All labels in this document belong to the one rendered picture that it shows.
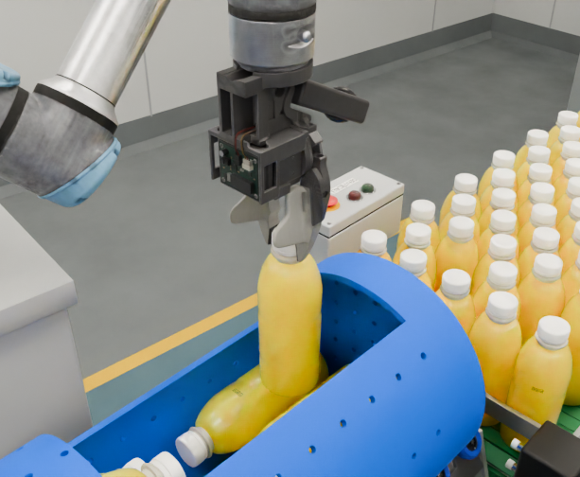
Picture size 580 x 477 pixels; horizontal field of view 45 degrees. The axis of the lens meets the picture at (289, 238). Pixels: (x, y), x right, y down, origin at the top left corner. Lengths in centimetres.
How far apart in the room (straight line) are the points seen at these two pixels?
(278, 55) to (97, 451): 47
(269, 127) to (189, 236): 250
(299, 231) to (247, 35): 20
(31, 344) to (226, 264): 198
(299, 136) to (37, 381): 57
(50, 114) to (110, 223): 235
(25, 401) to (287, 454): 51
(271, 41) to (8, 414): 67
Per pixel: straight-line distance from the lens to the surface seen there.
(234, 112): 62
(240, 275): 287
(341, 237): 116
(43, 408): 109
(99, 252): 310
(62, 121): 95
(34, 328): 100
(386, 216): 125
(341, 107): 69
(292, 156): 65
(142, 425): 85
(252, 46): 60
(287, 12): 59
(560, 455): 97
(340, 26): 465
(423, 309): 78
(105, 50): 98
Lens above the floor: 171
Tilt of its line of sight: 34 degrees down
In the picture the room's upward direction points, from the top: straight up
